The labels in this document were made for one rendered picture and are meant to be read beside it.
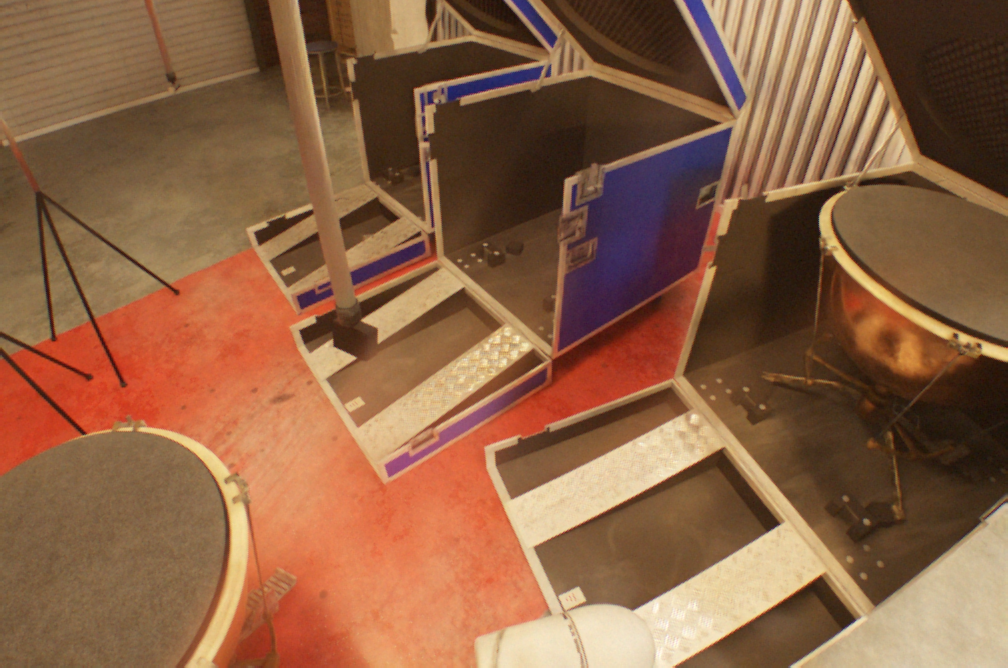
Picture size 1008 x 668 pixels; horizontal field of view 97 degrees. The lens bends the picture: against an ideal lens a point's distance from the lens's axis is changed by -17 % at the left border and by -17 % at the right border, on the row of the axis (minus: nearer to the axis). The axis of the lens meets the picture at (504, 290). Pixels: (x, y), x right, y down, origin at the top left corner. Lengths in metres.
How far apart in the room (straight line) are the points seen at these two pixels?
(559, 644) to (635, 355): 1.79
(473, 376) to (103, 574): 1.44
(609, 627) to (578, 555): 1.03
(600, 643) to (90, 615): 0.85
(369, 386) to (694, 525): 1.38
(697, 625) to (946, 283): 1.16
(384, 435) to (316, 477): 0.30
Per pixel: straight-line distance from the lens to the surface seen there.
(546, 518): 1.88
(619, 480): 1.92
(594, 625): 0.84
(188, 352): 2.82
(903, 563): 2.04
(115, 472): 1.32
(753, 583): 1.83
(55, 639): 1.19
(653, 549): 1.90
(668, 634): 1.77
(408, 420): 2.11
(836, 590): 1.93
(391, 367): 2.35
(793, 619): 1.96
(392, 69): 3.38
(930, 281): 1.62
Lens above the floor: 1.71
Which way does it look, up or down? 39 degrees down
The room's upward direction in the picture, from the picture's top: straight up
